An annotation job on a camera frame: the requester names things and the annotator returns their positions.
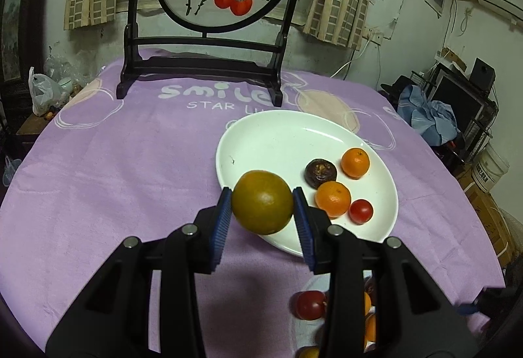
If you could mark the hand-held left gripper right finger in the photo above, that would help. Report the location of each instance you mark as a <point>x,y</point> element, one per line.
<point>303,228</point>

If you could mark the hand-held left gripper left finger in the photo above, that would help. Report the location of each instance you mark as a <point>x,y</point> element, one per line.
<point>220,228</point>

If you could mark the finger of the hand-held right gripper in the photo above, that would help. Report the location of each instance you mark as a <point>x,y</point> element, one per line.
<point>469,308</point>

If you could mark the large green-brown orange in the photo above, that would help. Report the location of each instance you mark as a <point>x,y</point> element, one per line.
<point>262,203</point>

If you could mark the white oval plate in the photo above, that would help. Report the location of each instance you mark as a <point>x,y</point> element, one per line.
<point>282,141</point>

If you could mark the small white plate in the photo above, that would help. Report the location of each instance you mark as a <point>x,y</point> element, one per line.
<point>312,331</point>

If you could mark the small orange tangerine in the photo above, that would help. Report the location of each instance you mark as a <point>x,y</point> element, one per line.
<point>333,199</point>
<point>355,163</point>
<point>367,303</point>
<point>370,327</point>

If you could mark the small red cherry tomato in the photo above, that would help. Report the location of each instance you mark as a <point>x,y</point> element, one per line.
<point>361,212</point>

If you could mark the cardboard boxes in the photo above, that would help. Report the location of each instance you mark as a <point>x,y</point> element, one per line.
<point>490,219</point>

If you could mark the purple printed tablecloth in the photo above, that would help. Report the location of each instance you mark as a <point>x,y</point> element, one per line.
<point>122,178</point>

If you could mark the yellow-green citrus fruit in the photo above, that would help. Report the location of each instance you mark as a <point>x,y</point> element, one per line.
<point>309,352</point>

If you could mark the white plastic bucket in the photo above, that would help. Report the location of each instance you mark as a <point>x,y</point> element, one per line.
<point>490,170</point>

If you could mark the black hat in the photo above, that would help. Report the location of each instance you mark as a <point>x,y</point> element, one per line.
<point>394,88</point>

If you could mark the blue cloth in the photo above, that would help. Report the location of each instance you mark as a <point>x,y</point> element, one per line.
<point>433,117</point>

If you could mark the black monitor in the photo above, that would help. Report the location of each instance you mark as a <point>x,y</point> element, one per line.
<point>457,100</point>

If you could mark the white plastic bag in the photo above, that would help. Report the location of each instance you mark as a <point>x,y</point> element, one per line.
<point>43,94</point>

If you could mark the clear plastic bag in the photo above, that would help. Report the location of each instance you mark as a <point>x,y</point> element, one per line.
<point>57,66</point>

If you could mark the black speaker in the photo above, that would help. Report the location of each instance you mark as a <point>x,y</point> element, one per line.
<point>483,74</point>

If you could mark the dark framed picture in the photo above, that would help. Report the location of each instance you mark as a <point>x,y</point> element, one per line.
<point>14,23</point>

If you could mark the white wall socket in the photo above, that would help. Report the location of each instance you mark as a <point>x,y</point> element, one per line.
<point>372,34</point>

